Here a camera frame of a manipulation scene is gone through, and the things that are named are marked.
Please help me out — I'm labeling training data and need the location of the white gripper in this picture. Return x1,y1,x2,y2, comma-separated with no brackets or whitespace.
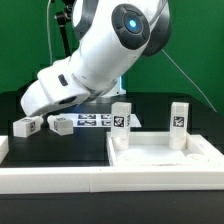
21,78,90,117

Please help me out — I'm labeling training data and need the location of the white square table top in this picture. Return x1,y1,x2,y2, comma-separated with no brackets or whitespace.
107,132,224,166

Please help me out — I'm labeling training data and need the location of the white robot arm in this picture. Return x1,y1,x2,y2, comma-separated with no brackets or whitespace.
21,0,170,116

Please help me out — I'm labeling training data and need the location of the white marker sheet with tags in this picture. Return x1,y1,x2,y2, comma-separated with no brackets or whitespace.
61,113,141,127

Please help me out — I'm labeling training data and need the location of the white U-shaped fence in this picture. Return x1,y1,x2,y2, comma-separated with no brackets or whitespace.
0,136,224,194

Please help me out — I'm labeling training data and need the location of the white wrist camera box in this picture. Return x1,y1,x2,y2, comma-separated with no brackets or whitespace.
37,64,90,106

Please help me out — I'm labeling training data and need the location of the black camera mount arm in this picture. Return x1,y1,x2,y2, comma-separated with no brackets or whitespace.
55,0,76,57

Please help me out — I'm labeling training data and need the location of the thin white cable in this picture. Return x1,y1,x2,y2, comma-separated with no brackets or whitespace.
45,0,56,68

